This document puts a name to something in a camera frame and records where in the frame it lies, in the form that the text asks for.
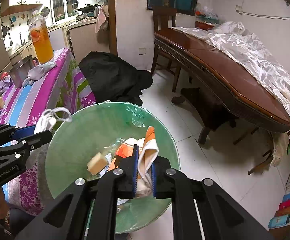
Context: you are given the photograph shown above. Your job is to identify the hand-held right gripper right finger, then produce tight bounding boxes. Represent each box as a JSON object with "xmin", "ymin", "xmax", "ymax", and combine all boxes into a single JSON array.
[{"xmin": 151, "ymin": 155, "xmax": 276, "ymax": 240}]

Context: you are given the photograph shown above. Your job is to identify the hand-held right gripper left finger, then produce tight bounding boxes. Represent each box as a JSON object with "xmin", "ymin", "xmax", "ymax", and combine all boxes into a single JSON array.
[{"xmin": 15, "ymin": 144, "xmax": 139, "ymax": 240}]

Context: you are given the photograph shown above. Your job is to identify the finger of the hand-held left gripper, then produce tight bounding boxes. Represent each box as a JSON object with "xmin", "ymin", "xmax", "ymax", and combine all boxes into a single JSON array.
[
  {"xmin": 0, "ymin": 124, "xmax": 39, "ymax": 150},
  {"xmin": 0, "ymin": 130, "xmax": 53, "ymax": 157}
]

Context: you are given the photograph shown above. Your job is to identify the white face mask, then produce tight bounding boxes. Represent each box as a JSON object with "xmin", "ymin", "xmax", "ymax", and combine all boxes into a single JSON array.
[{"xmin": 34, "ymin": 107, "xmax": 73, "ymax": 134}]

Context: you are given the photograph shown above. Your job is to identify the orange white wrapper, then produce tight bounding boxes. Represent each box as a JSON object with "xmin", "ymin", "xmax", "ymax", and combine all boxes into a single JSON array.
[{"xmin": 108, "ymin": 126, "xmax": 160, "ymax": 198}]

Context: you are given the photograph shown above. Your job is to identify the green trash bin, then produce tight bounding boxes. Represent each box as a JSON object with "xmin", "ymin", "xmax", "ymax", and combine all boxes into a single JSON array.
[{"xmin": 45, "ymin": 101, "xmax": 180, "ymax": 234}]

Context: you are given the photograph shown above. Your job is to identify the grey glove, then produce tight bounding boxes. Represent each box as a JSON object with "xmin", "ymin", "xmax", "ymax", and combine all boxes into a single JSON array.
[{"xmin": 22, "ymin": 61, "xmax": 58, "ymax": 87}]

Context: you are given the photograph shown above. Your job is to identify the metal pot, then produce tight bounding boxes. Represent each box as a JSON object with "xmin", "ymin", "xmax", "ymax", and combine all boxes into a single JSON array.
[{"xmin": 9, "ymin": 55, "xmax": 39, "ymax": 88}]

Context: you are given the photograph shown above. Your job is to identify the orange juice bottle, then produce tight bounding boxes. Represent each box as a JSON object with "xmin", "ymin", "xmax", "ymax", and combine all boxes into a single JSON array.
[{"xmin": 29, "ymin": 9, "xmax": 54, "ymax": 64}]

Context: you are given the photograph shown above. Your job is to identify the black cloth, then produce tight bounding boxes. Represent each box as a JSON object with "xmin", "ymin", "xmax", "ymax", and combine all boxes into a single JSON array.
[{"xmin": 78, "ymin": 51, "xmax": 153, "ymax": 107}]

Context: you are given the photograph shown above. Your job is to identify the kitchen base cabinets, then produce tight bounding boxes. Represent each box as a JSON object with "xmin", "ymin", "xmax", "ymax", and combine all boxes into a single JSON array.
[{"xmin": 7, "ymin": 21, "xmax": 110, "ymax": 63}]

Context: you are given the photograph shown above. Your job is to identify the beige cloth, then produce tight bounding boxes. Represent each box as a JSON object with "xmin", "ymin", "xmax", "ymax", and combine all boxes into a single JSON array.
[{"xmin": 273, "ymin": 131, "xmax": 289, "ymax": 167}]

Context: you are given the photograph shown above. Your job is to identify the hanging pink towel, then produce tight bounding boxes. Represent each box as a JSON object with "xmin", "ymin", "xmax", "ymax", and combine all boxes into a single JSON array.
[{"xmin": 95, "ymin": 5, "xmax": 109, "ymax": 33}]

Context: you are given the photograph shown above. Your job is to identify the orange slipper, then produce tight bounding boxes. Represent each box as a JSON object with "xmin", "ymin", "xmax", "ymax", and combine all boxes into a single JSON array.
[{"xmin": 274, "ymin": 205, "xmax": 290, "ymax": 217}]

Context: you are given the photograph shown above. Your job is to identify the brown wooden dining table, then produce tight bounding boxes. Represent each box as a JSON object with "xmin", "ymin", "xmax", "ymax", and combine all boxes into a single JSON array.
[{"xmin": 154, "ymin": 27, "xmax": 290, "ymax": 145}]

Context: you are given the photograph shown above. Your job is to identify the kitchen window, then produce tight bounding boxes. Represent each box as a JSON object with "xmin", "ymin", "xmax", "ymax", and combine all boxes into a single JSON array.
[{"xmin": 49, "ymin": 0, "xmax": 85, "ymax": 23}]

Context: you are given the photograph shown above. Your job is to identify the red slipper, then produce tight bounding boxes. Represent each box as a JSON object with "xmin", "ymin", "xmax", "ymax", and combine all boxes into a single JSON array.
[{"xmin": 278, "ymin": 197, "xmax": 290, "ymax": 210}]

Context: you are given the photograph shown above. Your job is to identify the dark wooden chair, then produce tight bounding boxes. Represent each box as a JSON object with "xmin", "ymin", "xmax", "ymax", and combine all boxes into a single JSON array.
[{"xmin": 150, "ymin": 5, "xmax": 183, "ymax": 93}]

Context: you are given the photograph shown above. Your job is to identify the red bowl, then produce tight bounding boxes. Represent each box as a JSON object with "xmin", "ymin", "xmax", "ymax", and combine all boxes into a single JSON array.
[{"xmin": 195, "ymin": 21, "xmax": 215, "ymax": 30}]

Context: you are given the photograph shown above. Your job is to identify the white plastic sheet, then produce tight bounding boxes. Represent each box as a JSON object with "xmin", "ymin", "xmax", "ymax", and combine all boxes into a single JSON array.
[{"xmin": 171, "ymin": 21, "xmax": 290, "ymax": 125}]

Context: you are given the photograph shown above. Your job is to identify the white wall cable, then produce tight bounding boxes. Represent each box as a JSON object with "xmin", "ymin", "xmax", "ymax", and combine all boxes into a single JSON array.
[{"xmin": 236, "ymin": 5, "xmax": 290, "ymax": 22}]

